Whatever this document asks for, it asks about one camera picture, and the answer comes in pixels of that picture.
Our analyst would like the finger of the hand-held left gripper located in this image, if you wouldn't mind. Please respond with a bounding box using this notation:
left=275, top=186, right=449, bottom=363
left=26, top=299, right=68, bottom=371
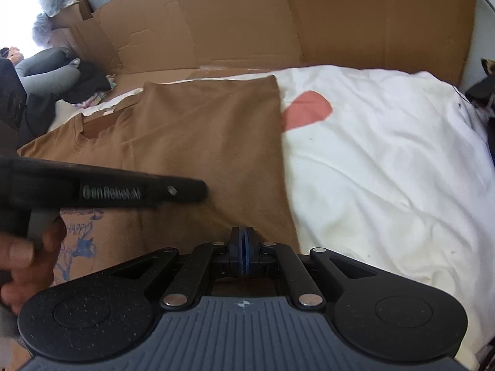
left=157, top=177, right=210, bottom=206

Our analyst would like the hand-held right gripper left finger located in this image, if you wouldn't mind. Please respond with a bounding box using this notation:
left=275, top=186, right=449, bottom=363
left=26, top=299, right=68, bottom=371
left=112, top=226, right=245, bottom=310

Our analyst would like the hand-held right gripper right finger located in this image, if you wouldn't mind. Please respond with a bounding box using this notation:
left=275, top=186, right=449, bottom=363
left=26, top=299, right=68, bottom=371
left=244, top=226, right=377, bottom=312

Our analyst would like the brown printed t-shirt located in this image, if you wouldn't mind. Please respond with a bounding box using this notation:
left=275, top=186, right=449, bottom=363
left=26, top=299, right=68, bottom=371
left=17, top=74, right=302, bottom=298

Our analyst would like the person's left hand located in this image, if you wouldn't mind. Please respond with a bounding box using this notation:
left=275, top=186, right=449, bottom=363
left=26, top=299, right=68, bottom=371
left=0, top=220, right=67, bottom=313

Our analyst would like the pastel patterned cloth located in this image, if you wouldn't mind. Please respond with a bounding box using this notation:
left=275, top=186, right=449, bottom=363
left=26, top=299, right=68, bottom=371
left=73, top=75, right=117, bottom=107

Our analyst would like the crumpled black garment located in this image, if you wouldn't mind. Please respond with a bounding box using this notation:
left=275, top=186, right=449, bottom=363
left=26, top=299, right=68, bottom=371
left=17, top=62, right=111, bottom=151

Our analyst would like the grey neck pillow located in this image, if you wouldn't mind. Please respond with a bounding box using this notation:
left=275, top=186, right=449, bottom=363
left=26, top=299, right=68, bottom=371
left=15, top=46, right=81, bottom=95

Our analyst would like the teddy bear plush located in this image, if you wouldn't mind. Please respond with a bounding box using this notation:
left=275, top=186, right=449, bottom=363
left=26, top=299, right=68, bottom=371
left=0, top=46, right=22, bottom=66

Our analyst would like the cream bear-print blanket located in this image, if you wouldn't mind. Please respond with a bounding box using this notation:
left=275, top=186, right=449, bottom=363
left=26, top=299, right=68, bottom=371
left=50, top=64, right=495, bottom=356

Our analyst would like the small cardboard box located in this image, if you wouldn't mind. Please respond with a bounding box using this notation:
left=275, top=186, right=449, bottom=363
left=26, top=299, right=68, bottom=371
left=46, top=0, right=93, bottom=51

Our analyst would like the folded cardboard sheet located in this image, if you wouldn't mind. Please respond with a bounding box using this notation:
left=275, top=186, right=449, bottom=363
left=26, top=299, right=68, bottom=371
left=73, top=0, right=476, bottom=86

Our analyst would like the folded black garment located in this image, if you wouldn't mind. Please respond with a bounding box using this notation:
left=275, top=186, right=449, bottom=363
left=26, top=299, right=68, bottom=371
left=465, top=81, right=495, bottom=103

